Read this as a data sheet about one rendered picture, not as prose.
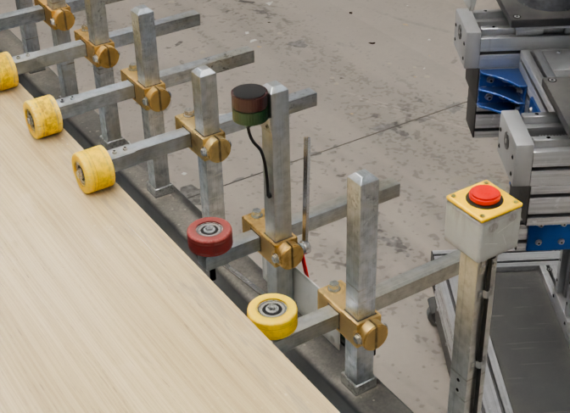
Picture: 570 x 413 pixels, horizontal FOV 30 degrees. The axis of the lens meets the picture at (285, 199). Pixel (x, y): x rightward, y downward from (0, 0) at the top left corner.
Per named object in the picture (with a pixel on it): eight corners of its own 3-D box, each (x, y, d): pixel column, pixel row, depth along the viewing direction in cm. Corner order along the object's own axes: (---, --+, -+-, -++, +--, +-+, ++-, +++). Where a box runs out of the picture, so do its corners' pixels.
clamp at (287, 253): (265, 229, 202) (264, 207, 199) (304, 265, 193) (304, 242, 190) (239, 239, 200) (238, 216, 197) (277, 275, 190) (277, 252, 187)
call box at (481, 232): (482, 226, 145) (486, 178, 140) (517, 251, 140) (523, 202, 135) (442, 243, 142) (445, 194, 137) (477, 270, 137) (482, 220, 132)
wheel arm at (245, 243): (389, 192, 212) (390, 174, 209) (400, 200, 209) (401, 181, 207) (198, 266, 192) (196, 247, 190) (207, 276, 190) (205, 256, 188)
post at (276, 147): (283, 303, 204) (276, 76, 177) (293, 312, 201) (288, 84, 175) (268, 309, 202) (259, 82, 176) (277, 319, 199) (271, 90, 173)
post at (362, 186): (360, 396, 188) (366, 164, 162) (371, 408, 186) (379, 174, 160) (343, 404, 187) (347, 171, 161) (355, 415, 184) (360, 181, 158)
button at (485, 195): (485, 191, 139) (486, 180, 138) (506, 204, 136) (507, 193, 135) (461, 200, 137) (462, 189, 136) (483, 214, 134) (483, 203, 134)
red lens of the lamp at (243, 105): (255, 92, 178) (255, 80, 177) (275, 106, 174) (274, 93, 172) (225, 102, 175) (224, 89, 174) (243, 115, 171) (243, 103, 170)
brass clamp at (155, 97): (145, 83, 233) (143, 63, 230) (174, 108, 223) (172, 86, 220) (120, 91, 230) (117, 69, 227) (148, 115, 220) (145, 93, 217)
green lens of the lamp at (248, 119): (256, 105, 179) (255, 93, 178) (275, 119, 175) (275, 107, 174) (226, 114, 177) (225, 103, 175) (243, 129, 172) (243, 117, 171)
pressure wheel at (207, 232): (220, 260, 198) (217, 209, 192) (243, 281, 192) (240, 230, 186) (183, 275, 195) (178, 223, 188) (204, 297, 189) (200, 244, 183)
